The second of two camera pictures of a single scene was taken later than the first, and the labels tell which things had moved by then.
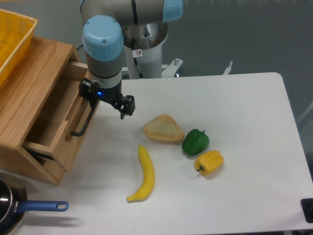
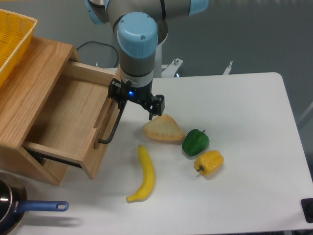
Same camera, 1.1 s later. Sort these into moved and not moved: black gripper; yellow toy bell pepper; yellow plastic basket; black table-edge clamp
Moved: black gripper
Not moved: yellow toy bell pepper; black table-edge clamp; yellow plastic basket
